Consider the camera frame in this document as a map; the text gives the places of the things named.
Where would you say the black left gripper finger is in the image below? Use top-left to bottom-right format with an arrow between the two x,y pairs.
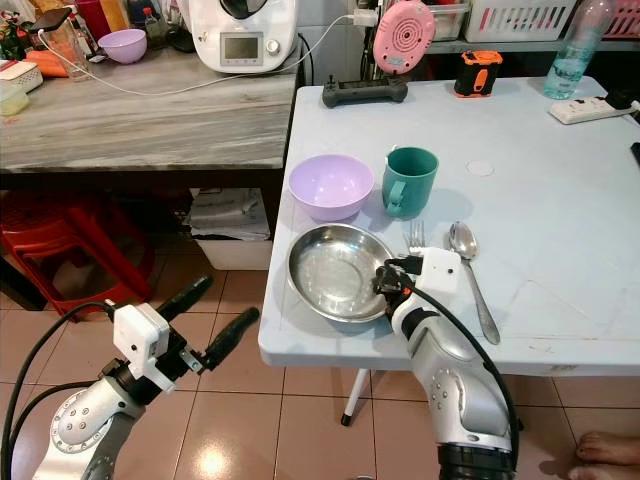
154,275 -> 215,322
202,306 -> 262,370

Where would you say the stainless steel plate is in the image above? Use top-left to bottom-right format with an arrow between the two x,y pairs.
285,221 -> 398,325

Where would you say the steel fork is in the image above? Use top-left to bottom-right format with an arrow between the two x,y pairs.
405,219 -> 428,259

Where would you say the white plastic bin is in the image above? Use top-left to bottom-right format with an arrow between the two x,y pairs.
188,187 -> 274,272

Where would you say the steel spoon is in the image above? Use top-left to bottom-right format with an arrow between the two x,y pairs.
447,220 -> 503,347

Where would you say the teal plastic mug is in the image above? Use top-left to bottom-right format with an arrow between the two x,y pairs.
380,145 -> 441,220

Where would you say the large lilac plastic bowl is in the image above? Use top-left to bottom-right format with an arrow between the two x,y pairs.
287,153 -> 376,223

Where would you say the white table leg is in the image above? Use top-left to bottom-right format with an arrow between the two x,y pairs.
339,367 -> 372,428

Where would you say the red plastic stool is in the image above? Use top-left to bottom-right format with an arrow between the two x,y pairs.
0,191 -> 153,323

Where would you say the grey wood grain counter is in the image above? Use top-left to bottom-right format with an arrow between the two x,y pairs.
0,44 -> 301,191

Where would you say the orange and black tool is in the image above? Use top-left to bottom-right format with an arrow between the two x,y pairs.
452,49 -> 506,100

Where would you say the pink round device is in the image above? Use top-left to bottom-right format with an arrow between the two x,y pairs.
372,0 -> 438,77

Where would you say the small purple bowl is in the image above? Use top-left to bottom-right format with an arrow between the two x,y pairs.
97,28 -> 150,67

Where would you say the white power strip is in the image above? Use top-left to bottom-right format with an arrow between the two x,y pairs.
547,94 -> 640,127

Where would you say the white kitchen appliance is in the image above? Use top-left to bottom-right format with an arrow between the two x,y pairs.
187,0 -> 300,75

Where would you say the small pale yellow container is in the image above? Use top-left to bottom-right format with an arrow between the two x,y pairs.
0,81 -> 30,117

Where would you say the orange packet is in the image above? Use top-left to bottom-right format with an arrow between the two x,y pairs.
21,49 -> 72,80

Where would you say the white lunch box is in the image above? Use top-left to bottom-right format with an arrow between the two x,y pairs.
0,59 -> 45,95

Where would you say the person's bare foot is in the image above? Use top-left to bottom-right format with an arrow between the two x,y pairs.
573,429 -> 640,480

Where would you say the white plastic basket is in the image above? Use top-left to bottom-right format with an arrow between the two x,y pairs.
464,0 -> 579,44

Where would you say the clear plastic water bottle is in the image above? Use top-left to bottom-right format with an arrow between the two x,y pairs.
542,0 -> 617,101

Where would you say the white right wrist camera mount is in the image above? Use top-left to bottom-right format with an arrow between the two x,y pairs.
407,246 -> 466,302

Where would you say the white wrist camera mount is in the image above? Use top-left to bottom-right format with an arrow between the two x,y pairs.
111,302 -> 172,387
407,246 -> 466,302

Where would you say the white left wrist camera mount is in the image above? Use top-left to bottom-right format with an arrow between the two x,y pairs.
111,302 -> 172,387

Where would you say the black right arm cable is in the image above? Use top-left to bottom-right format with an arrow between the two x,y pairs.
403,278 -> 523,446

